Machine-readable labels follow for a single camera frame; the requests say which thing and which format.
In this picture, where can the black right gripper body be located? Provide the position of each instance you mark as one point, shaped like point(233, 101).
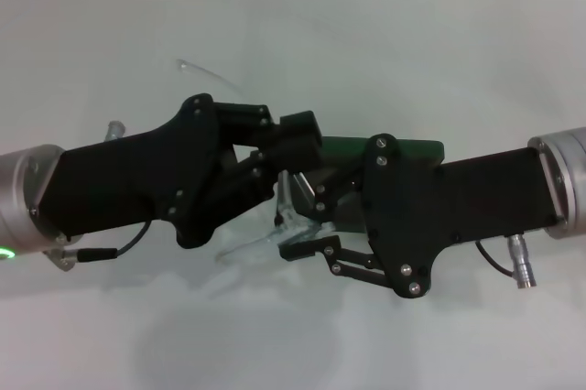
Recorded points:
point(458, 198)

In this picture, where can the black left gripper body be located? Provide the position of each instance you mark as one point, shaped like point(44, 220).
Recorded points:
point(128, 179)

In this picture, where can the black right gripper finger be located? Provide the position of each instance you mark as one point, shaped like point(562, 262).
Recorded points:
point(329, 193)
point(307, 248)

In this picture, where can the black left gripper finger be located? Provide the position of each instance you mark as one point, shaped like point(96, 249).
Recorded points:
point(242, 117)
point(297, 156)

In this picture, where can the clear white glasses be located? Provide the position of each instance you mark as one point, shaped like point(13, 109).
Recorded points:
point(293, 227)

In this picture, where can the green glasses case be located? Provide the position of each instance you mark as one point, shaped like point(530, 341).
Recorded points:
point(343, 147)

